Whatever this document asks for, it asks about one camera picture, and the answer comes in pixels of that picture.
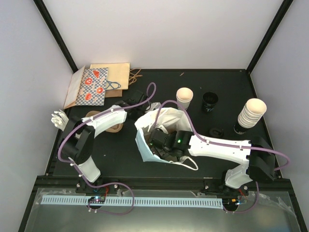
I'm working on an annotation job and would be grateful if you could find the tall stack of paper cups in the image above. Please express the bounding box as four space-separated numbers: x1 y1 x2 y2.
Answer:
234 98 267 134

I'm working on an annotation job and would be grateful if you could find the small electronics board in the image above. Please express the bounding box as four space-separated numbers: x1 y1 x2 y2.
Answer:
87 196 105 204

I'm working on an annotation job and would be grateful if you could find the brown kraft paper bag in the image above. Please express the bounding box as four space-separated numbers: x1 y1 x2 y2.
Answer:
105 89 123 98

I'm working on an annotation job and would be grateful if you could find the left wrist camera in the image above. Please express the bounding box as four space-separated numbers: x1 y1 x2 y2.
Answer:
145 102 161 113

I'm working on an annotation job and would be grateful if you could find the black paper cup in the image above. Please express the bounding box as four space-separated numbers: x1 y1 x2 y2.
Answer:
201 92 219 113

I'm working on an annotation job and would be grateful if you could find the tan kraft paper bag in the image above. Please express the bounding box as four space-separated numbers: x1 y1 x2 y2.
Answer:
90 63 142 90

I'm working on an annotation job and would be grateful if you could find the light blue slotted cable duct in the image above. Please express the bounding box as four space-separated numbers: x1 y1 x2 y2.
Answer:
41 195 223 209

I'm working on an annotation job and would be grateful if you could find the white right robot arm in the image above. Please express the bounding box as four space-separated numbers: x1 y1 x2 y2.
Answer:
147 128 275 195

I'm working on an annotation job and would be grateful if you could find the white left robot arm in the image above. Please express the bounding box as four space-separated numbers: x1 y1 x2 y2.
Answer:
57 91 150 193

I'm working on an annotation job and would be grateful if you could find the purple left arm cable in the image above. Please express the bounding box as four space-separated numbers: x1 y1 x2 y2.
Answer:
57 82 157 189

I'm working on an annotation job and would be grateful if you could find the light blue paper bag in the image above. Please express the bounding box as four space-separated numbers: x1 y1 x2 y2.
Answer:
135 108 198 171

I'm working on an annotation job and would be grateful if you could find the white orange-edged paper bag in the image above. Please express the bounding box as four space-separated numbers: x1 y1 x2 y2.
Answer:
64 66 85 109

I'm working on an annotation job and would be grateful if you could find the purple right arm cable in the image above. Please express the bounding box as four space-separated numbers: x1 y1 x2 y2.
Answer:
152 100 290 171

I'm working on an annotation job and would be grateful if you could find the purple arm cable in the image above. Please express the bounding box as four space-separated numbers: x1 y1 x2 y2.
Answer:
57 82 157 189
152 100 290 171

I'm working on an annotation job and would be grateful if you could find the blue checkered paper bag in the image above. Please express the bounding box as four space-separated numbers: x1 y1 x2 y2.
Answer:
75 68 121 106

